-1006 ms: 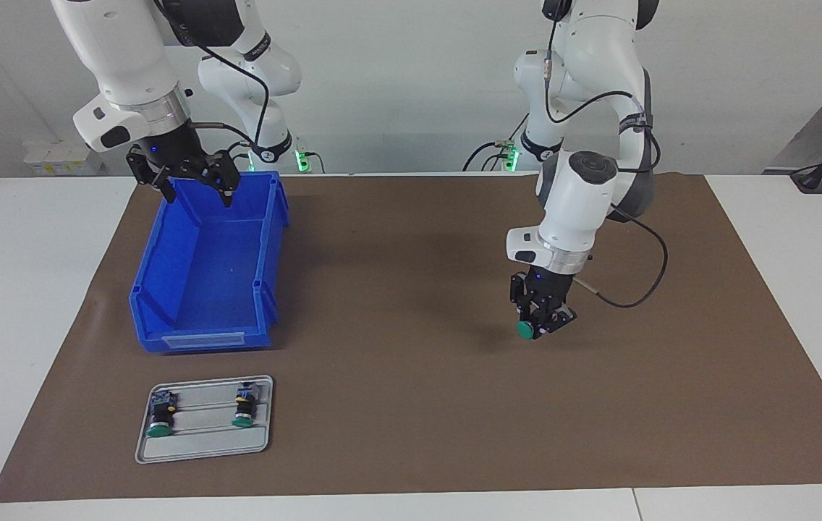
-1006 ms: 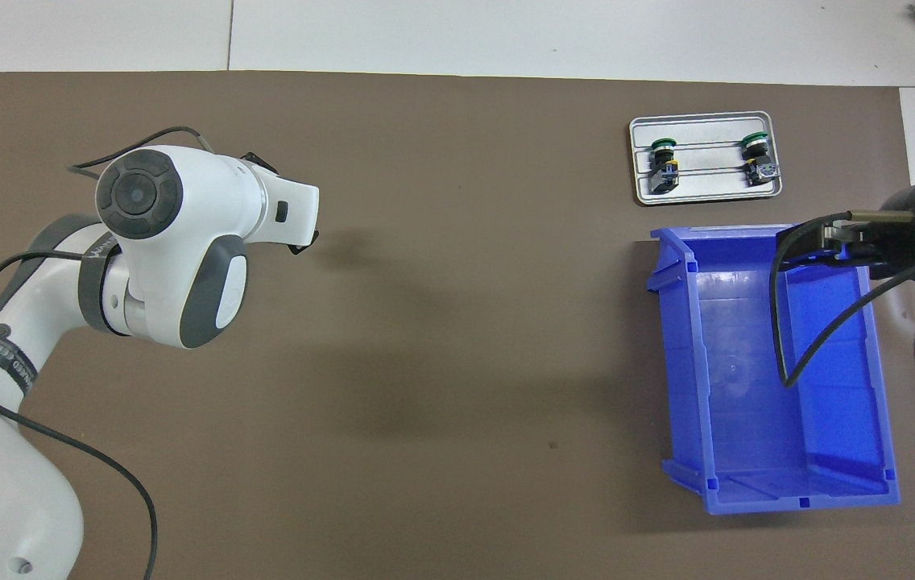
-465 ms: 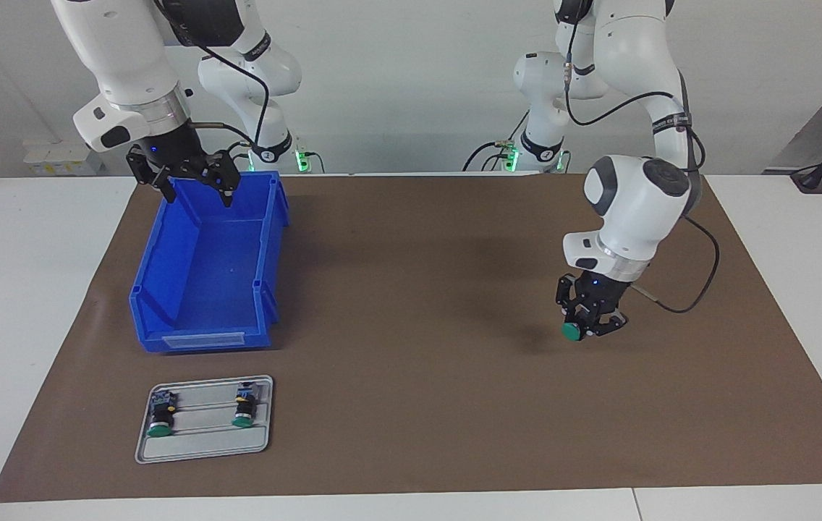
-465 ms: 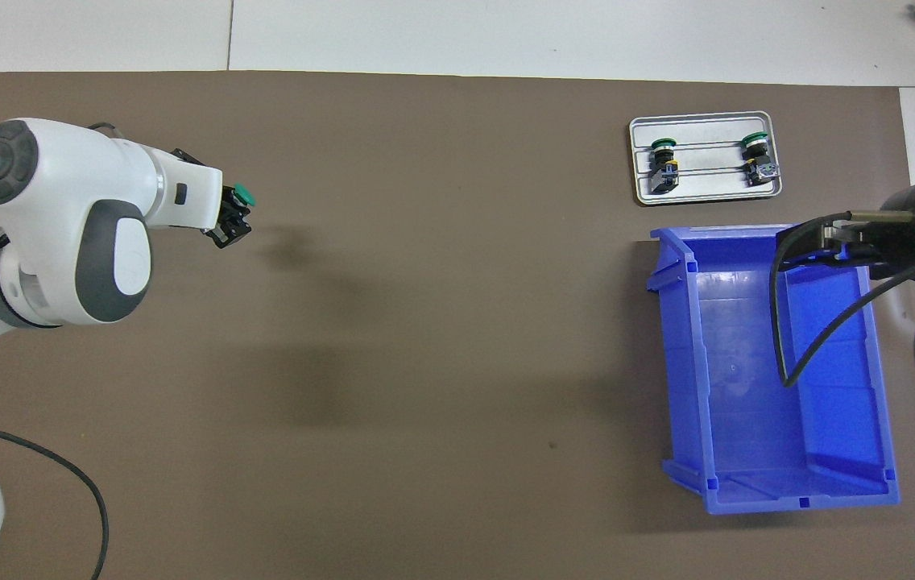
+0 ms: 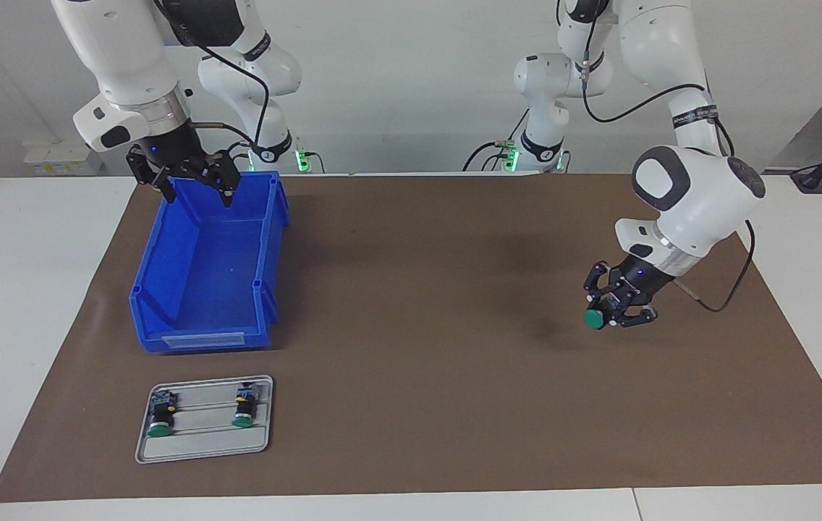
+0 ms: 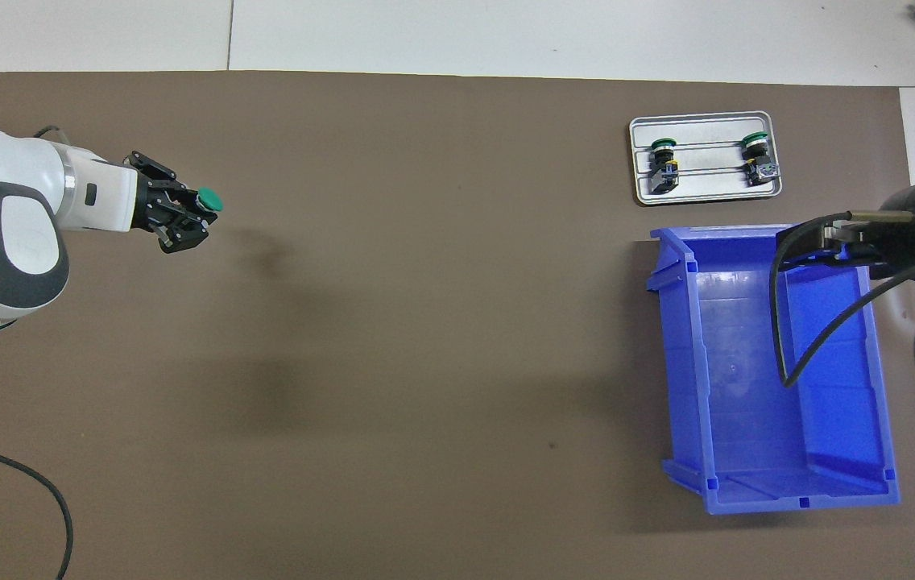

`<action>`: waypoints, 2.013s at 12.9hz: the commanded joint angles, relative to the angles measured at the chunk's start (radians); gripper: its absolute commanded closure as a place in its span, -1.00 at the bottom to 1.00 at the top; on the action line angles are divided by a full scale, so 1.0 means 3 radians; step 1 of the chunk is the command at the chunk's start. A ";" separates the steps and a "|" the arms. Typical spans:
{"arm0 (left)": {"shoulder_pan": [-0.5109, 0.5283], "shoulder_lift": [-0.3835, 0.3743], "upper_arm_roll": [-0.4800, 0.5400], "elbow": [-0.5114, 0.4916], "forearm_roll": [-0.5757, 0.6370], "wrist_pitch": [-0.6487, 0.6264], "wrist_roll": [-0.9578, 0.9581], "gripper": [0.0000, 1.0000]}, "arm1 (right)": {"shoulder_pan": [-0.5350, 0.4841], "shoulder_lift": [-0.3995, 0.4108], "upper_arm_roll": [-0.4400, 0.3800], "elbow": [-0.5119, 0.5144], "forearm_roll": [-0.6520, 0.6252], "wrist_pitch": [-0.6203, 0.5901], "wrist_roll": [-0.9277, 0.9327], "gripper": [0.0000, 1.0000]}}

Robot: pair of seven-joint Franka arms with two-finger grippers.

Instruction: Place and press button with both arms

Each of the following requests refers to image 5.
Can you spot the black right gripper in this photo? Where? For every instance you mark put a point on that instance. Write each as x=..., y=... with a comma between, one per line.
x=176, y=155

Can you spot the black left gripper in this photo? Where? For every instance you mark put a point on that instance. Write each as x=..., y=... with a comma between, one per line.
x=639, y=282

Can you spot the green push button switch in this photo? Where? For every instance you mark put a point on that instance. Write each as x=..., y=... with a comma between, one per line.
x=244, y=409
x=594, y=319
x=160, y=418

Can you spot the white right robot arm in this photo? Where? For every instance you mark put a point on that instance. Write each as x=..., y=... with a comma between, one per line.
x=121, y=51

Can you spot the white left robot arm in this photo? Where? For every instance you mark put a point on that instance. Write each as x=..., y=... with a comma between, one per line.
x=693, y=195

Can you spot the blue plastic storage bin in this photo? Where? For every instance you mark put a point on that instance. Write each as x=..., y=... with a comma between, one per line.
x=201, y=289

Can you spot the brown table mat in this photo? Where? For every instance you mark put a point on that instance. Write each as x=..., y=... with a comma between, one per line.
x=418, y=398

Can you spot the grey metal tray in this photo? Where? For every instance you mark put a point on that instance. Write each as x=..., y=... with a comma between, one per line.
x=201, y=445

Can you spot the white wall box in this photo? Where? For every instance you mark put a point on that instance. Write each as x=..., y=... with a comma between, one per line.
x=56, y=159

